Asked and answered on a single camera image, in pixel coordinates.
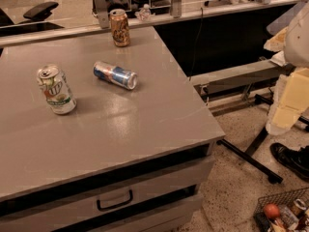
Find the black metal stand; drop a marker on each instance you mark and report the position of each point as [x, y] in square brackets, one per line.
[247, 155]

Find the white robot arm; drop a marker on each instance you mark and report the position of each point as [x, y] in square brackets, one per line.
[296, 48]

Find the black shoe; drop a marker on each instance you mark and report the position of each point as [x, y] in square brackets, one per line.
[297, 161]

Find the black wire basket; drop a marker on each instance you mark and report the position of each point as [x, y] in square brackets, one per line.
[287, 222]

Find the orange gold soda can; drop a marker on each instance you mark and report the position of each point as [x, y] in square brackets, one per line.
[119, 27]

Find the small jar in basket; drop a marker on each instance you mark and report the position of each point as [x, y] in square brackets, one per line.
[298, 207]

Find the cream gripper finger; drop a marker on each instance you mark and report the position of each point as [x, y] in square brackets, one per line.
[290, 100]
[277, 42]

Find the blue silver redbull can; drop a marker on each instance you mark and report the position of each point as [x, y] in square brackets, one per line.
[116, 75]

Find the white green 7up can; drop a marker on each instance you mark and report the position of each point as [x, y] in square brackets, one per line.
[53, 83]

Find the red apple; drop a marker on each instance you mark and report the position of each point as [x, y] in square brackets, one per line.
[271, 211]

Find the small clear bottle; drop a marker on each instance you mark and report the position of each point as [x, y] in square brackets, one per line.
[144, 14]

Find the white folded packet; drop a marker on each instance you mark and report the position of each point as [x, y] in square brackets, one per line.
[279, 59]

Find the grey cabinet drawer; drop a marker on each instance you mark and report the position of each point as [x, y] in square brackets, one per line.
[162, 201]

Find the black drawer handle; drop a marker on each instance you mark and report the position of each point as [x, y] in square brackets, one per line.
[114, 201]

